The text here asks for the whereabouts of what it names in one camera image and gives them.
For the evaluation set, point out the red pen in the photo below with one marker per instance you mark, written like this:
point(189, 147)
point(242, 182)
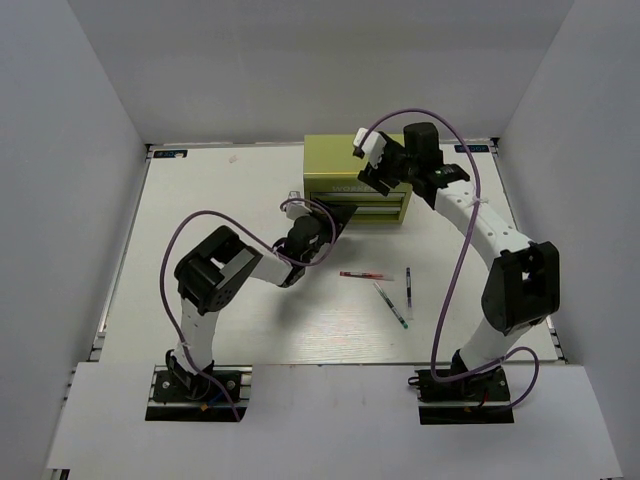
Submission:
point(363, 275)

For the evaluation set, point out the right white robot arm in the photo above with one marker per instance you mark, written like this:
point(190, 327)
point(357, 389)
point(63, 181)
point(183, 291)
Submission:
point(523, 283)

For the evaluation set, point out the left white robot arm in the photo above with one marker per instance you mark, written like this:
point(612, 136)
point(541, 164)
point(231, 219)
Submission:
point(212, 273)

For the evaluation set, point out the left blue table label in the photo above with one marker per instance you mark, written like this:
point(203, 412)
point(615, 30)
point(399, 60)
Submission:
point(170, 154)

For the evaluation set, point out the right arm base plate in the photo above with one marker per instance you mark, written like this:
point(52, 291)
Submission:
point(481, 400)

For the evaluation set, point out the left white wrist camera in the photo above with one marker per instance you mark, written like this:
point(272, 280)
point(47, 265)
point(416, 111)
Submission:
point(294, 207)

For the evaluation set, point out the green metal drawer chest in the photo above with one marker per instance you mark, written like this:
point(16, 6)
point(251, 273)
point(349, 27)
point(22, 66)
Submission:
point(330, 174)

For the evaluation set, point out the blue table label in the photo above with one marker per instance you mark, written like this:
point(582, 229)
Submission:
point(170, 154)
point(473, 148)

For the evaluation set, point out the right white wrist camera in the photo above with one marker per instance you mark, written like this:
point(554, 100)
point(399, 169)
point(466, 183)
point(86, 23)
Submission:
point(369, 145)

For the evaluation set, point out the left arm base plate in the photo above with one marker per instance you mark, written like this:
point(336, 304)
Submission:
point(170, 401)

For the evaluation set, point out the right blue table label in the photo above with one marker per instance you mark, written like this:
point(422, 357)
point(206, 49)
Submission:
point(473, 148)

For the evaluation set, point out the purple pen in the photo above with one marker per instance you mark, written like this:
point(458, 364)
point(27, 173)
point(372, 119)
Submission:
point(409, 302)

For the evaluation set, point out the green pen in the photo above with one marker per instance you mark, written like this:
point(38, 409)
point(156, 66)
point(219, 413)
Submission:
point(391, 305)

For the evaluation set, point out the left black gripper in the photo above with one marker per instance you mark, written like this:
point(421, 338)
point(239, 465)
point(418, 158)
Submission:
point(342, 213)

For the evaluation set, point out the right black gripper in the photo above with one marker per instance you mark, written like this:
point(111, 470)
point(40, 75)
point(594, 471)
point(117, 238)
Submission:
point(370, 176)

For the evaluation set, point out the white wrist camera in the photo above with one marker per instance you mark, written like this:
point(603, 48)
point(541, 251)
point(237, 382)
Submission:
point(369, 145)
point(294, 207)

